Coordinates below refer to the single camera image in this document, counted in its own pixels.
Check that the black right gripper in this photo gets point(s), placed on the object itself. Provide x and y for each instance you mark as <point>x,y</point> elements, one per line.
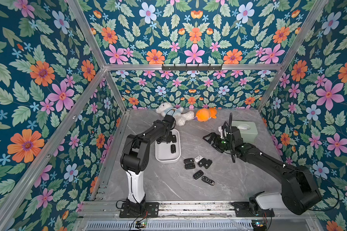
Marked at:
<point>217,139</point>

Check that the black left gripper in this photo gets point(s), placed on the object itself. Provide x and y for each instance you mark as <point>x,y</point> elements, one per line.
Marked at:
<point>170,139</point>

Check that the white car key fob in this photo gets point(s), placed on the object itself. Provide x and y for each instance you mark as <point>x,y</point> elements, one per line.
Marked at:
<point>198,158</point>

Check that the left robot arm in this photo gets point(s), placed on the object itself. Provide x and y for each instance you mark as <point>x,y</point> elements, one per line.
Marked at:
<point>135,156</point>

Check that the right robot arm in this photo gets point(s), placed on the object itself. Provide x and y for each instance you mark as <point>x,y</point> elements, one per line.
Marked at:
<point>299,190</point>

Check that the white storage tray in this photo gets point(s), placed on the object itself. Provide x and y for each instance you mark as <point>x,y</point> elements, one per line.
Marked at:
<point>163,150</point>

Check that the green tissue box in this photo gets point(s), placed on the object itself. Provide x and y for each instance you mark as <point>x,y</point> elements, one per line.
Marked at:
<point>247,129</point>

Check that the black key left upper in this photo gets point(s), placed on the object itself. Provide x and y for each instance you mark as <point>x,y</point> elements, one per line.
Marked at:
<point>188,160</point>

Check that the black key centre pair right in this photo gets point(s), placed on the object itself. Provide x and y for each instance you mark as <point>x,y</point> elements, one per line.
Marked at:
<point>208,163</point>

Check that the black key pair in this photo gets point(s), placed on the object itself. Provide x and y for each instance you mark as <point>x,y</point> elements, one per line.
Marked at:
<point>202,162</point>
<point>208,163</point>

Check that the black key centre pair left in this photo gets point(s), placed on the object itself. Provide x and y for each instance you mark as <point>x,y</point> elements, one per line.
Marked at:
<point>202,162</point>

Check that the black key left lower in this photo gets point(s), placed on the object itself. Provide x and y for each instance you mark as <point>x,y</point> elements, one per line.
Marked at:
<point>189,166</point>

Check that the black flip key lower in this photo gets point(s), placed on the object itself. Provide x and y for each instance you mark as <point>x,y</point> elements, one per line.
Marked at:
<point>198,175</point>

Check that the black chrome key lowest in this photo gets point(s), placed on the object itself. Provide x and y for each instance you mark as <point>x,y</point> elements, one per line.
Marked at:
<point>208,180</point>

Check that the white plush bear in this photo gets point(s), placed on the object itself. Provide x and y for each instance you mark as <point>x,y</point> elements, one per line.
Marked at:
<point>178,113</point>

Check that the orange plush fish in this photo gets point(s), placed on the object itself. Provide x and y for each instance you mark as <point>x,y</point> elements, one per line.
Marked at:
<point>205,114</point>

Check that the black wall hook rail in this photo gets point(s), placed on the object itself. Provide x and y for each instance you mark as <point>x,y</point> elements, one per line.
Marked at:
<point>191,67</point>

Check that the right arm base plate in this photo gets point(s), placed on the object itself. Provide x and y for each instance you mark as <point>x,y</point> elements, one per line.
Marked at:
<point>243,208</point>

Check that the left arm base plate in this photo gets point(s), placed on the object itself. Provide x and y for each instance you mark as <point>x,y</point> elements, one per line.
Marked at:
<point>133,210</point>

